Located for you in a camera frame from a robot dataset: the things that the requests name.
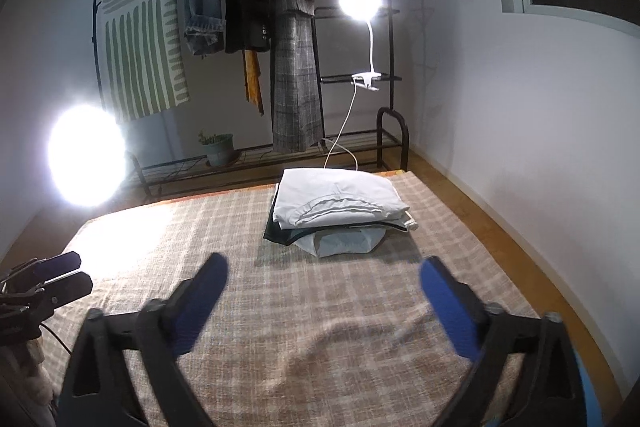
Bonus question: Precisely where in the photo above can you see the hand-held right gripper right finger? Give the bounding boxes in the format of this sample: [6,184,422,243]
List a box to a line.
[420,257,589,427]

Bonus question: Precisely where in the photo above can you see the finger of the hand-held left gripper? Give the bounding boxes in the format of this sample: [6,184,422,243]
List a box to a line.
[27,251,84,282]
[40,271,95,309]

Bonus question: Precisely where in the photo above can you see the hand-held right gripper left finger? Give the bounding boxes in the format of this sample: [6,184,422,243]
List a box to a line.
[60,252,231,427]

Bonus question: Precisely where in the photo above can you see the white garment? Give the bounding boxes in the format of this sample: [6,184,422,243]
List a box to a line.
[272,167,412,231]

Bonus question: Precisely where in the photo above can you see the black metal clothes rack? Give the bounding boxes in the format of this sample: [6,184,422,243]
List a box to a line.
[90,0,412,204]

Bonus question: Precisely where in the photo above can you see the beige plaid blanket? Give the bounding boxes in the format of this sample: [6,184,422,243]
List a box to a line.
[40,169,544,427]

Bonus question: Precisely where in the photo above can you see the round bright lamp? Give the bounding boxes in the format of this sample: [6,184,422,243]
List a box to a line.
[46,103,129,208]

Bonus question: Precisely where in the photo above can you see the white crumpled cloth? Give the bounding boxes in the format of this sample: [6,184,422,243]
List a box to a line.
[298,227,387,261]

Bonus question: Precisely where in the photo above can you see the potted plant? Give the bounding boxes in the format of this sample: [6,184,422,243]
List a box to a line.
[197,130,235,168]

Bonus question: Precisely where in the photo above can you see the green striped cloth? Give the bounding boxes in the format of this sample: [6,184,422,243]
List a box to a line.
[99,0,192,124]

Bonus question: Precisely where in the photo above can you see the orange scarf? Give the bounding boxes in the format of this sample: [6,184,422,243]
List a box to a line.
[243,49,265,117]

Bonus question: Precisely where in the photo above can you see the plaid coat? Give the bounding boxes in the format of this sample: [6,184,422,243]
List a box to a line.
[268,0,327,154]

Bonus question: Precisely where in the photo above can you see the white clip lamp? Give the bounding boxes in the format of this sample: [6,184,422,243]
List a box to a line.
[338,0,384,94]

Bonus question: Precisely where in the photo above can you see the black cable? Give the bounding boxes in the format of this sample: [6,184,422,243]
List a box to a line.
[39,325,74,361]

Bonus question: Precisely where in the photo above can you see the white lamp cable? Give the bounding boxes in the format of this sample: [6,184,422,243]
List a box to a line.
[323,82,362,171]

